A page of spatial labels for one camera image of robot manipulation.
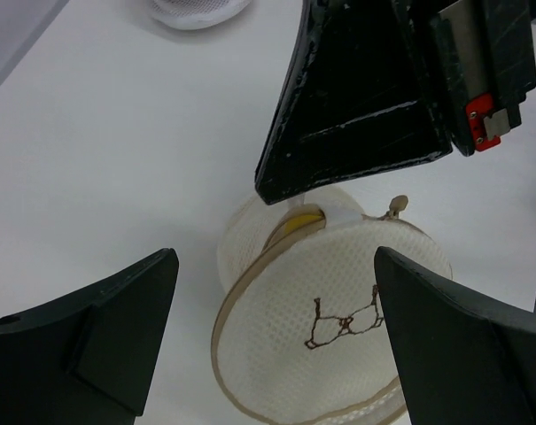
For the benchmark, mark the beige mesh laundry bag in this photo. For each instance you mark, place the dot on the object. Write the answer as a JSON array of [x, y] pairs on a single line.
[[300, 337]]

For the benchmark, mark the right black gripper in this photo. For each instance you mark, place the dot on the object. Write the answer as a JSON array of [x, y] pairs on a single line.
[[376, 86]]

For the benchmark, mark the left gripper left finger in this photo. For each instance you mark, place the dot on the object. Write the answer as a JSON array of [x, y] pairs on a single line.
[[88, 357]]

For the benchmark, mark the white blue-rimmed laundry bag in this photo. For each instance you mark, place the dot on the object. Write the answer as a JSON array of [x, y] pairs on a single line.
[[188, 15]]

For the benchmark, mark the yellow bra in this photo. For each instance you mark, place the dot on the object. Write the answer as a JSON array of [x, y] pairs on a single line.
[[300, 221]]

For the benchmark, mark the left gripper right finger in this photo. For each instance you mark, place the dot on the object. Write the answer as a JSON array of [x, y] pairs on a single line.
[[462, 357]]

